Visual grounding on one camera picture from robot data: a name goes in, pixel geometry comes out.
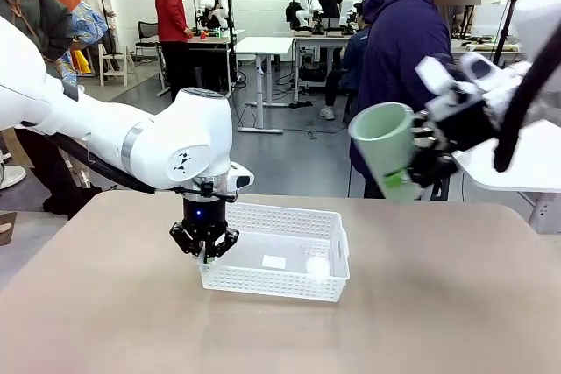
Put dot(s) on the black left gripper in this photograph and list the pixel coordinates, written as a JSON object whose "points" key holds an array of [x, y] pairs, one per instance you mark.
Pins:
{"points": [[203, 213]]}

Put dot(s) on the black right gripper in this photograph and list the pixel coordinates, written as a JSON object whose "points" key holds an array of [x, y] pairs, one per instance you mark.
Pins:
{"points": [[466, 126]]}

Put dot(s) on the mint green cup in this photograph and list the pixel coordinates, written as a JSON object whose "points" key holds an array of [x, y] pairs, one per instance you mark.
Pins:
{"points": [[385, 146]]}

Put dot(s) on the white perforated plastic basket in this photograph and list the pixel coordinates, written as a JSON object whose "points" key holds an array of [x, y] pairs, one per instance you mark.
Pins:
{"points": [[271, 283]]}

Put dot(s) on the white cup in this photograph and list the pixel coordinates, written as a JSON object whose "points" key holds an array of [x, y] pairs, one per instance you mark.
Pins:
{"points": [[317, 268]]}

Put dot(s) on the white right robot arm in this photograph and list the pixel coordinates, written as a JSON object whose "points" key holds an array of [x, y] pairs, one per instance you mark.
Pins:
{"points": [[539, 10]]}

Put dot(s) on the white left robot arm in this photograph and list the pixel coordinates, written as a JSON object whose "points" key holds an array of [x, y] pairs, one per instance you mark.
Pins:
{"points": [[87, 129]]}

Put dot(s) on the white sticker in basket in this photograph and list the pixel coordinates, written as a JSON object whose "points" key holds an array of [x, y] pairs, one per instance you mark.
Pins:
{"points": [[274, 261]]}

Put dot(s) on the white side table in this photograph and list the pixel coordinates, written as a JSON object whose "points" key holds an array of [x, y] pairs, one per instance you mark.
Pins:
{"points": [[526, 166]]}

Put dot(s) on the person in purple hoodie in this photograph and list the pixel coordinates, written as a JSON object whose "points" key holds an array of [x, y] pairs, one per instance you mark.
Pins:
{"points": [[394, 41]]}

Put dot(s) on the seated person in blue jacket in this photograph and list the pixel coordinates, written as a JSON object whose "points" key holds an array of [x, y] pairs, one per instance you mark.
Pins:
{"points": [[350, 58]]}

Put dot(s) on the white robot work table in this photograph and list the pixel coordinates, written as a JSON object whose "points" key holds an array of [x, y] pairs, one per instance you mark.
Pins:
{"points": [[315, 41]]}

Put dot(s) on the person in black shirt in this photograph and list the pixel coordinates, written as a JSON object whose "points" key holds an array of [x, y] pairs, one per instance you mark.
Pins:
{"points": [[329, 2]]}

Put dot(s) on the white height adjustable desk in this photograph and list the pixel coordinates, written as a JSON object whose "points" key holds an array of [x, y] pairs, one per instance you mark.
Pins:
{"points": [[263, 46]]}

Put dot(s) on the white wooden step stool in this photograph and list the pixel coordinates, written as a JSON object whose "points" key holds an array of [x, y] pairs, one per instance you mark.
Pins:
{"points": [[115, 65]]}

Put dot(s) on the brown cardboard piece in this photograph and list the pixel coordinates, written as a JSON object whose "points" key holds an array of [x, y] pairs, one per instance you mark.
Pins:
{"points": [[6, 229]]}

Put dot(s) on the grey work table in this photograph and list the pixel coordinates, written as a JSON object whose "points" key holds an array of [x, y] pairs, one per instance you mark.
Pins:
{"points": [[215, 40]]}

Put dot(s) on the white fan base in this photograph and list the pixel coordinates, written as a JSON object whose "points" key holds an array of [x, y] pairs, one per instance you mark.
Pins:
{"points": [[11, 177]]}

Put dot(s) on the black mesh chair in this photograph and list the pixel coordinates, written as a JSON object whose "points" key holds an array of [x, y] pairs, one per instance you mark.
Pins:
{"points": [[146, 32]]}

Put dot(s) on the person in red hoodie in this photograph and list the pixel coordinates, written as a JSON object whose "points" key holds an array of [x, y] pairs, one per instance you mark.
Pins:
{"points": [[171, 10]]}

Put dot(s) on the person in orange patterned clothes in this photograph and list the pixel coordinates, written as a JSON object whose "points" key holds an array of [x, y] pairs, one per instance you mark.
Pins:
{"points": [[87, 23]]}

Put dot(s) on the person in pale hoodie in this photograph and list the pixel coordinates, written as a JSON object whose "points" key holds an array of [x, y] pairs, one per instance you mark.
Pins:
{"points": [[90, 2]]}

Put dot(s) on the person in dark green jacket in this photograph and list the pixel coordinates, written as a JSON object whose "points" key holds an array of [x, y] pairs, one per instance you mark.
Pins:
{"points": [[30, 10]]}

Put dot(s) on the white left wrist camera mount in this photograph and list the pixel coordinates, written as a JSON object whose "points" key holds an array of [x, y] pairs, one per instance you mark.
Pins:
{"points": [[242, 179]]}

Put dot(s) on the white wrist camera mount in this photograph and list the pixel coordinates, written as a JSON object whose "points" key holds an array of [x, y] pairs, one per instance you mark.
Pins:
{"points": [[438, 74], [242, 179]]}

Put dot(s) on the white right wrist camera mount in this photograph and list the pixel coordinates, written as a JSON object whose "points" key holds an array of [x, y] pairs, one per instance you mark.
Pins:
{"points": [[438, 74]]}

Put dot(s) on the black camera tripod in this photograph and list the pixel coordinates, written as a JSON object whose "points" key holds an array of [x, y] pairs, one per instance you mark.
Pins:
{"points": [[506, 23]]}

